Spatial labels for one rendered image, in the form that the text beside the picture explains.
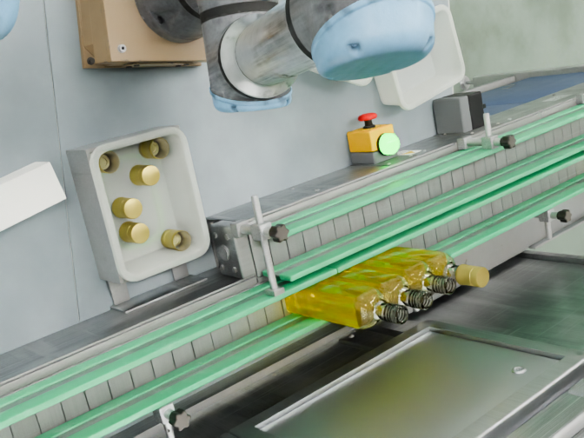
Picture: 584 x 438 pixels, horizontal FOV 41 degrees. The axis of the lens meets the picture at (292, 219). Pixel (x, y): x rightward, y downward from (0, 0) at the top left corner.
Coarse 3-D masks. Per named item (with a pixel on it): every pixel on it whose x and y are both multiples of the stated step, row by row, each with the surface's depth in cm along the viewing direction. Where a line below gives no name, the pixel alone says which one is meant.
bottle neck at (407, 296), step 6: (402, 294) 125; (408, 294) 124; (414, 294) 123; (420, 294) 122; (426, 294) 122; (402, 300) 125; (408, 300) 124; (414, 300) 123; (420, 300) 122; (426, 300) 124; (432, 300) 123; (408, 306) 125; (414, 306) 124; (420, 306) 122; (426, 306) 123
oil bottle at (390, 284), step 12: (336, 276) 135; (348, 276) 133; (360, 276) 132; (372, 276) 130; (384, 276) 129; (396, 276) 128; (384, 288) 126; (396, 288) 126; (408, 288) 127; (396, 300) 126
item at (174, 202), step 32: (96, 160) 119; (128, 160) 130; (160, 160) 134; (96, 192) 120; (128, 192) 130; (160, 192) 134; (192, 192) 130; (160, 224) 134; (192, 224) 133; (128, 256) 131; (160, 256) 131; (192, 256) 130
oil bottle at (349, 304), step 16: (320, 288) 131; (336, 288) 129; (352, 288) 127; (368, 288) 126; (288, 304) 138; (304, 304) 134; (320, 304) 130; (336, 304) 127; (352, 304) 123; (368, 304) 122; (336, 320) 128; (352, 320) 125; (368, 320) 122
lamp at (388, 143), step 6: (378, 138) 158; (384, 138) 156; (390, 138) 156; (396, 138) 157; (378, 144) 157; (384, 144) 156; (390, 144) 156; (396, 144) 157; (378, 150) 158; (384, 150) 157; (390, 150) 157; (396, 150) 158
